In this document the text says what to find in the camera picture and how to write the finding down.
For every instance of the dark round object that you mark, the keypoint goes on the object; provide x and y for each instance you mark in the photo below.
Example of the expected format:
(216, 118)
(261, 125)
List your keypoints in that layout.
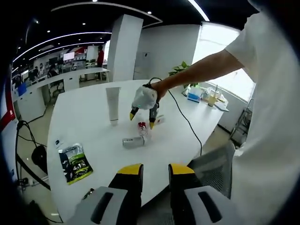
(39, 155)

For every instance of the green snack packet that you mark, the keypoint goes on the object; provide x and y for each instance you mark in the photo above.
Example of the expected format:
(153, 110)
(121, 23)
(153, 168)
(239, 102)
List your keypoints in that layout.
(75, 164)

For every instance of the drink cup with straw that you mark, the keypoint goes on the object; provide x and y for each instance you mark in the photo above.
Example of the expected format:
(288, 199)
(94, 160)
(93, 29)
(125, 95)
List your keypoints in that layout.
(213, 98)

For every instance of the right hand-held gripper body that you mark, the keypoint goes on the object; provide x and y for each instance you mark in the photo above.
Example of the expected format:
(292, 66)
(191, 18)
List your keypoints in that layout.
(144, 98)

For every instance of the white skincare tube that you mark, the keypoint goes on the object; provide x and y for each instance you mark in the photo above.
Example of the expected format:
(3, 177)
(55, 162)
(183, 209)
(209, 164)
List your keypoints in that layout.
(113, 103)

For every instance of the green potted plant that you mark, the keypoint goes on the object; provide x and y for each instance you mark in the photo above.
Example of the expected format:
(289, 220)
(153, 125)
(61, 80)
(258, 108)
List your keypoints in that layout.
(181, 69)

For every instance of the red collar skincare bottle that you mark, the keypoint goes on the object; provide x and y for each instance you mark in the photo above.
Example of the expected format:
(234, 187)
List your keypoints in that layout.
(142, 127)

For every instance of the grey mesh office chair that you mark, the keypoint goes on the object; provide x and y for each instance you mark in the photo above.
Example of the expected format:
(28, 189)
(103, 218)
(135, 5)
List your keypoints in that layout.
(213, 168)

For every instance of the metal trolley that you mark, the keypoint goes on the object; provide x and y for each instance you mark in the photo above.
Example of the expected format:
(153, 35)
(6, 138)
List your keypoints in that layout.
(243, 122)

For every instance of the gold foil packet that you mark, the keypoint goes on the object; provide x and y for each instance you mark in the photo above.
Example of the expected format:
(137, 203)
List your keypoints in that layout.
(87, 193)

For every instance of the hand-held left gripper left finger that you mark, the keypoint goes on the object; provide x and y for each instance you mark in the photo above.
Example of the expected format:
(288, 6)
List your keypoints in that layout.
(126, 187)

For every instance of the blue tissue box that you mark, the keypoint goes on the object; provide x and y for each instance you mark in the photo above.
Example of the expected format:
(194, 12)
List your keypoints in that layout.
(194, 97)

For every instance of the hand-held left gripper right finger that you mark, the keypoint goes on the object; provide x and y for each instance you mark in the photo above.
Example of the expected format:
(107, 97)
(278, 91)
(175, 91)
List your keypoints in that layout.
(182, 187)

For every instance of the blue storage bin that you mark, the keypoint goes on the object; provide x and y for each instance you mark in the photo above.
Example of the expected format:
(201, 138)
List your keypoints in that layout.
(22, 90)

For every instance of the small wall screen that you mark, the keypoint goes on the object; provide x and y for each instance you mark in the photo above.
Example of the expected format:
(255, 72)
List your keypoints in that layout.
(69, 55)

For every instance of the long white counter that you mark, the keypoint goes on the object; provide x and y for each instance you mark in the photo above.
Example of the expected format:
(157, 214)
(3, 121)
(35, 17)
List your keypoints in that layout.
(70, 79)

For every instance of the person's right hand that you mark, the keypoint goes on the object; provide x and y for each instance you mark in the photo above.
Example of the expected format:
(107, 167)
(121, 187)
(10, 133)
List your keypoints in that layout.
(161, 90)

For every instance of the power strip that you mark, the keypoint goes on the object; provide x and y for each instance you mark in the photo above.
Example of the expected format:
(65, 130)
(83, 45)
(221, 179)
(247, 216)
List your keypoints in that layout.
(28, 182)

